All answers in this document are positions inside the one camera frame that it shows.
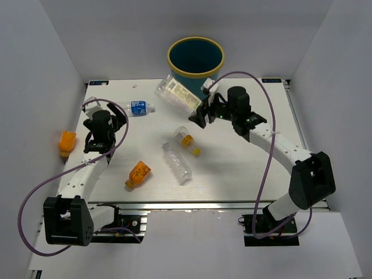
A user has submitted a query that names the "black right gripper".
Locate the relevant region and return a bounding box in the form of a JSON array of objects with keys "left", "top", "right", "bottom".
[{"left": 188, "top": 91, "right": 237, "bottom": 128}]

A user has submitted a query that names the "small clear bottle blue cap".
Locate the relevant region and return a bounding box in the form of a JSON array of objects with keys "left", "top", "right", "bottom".
[{"left": 117, "top": 101, "right": 155, "bottom": 117}]

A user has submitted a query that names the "large clear bottle white label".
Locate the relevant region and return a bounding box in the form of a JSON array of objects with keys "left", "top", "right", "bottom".
[{"left": 155, "top": 75, "right": 202, "bottom": 118}]

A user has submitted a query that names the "small clear bottle orange cap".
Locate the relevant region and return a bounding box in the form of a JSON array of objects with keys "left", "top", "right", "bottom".
[{"left": 173, "top": 126, "right": 194, "bottom": 148}]

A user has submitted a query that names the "orange juice bottle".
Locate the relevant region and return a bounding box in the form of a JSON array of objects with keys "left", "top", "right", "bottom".
[{"left": 125, "top": 161, "right": 151, "bottom": 189}]

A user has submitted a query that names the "long clear plastic bottle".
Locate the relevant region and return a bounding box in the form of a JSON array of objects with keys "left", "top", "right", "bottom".
[{"left": 162, "top": 142, "right": 192, "bottom": 185}]

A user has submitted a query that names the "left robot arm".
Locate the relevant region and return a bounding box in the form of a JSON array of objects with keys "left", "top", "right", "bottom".
[{"left": 43, "top": 102, "right": 128, "bottom": 246}]

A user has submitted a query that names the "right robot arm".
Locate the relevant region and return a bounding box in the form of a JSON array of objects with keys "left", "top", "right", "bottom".
[{"left": 189, "top": 85, "right": 336, "bottom": 233}]

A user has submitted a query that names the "teal bin with yellow rim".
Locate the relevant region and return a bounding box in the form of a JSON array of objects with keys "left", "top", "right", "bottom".
[{"left": 167, "top": 36, "right": 225, "bottom": 100}]

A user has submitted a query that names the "orange bottle off table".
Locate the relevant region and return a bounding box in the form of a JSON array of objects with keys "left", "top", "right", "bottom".
[{"left": 59, "top": 131, "right": 76, "bottom": 158}]

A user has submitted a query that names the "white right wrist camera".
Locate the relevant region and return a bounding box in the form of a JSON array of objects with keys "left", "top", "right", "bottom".
[{"left": 203, "top": 78, "right": 219, "bottom": 88}]

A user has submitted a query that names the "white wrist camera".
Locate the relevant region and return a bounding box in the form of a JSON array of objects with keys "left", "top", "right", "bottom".
[
  {"left": 203, "top": 78, "right": 219, "bottom": 88},
  {"left": 81, "top": 96, "right": 103, "bottom": 119}
]

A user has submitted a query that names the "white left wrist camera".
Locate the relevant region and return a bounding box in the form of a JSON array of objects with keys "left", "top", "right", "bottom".
[{"left": 81, "top": 96, "right": 103, "bottom": 119}]

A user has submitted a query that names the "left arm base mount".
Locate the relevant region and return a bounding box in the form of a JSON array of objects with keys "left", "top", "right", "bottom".
[{"left": 91, "top": 208, "right": 147, "bottom": 244}]

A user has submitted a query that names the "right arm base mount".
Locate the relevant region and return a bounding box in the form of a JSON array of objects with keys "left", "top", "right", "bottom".
[{"left": 239, "top": 214, "right": 300, "bottom": 247}]

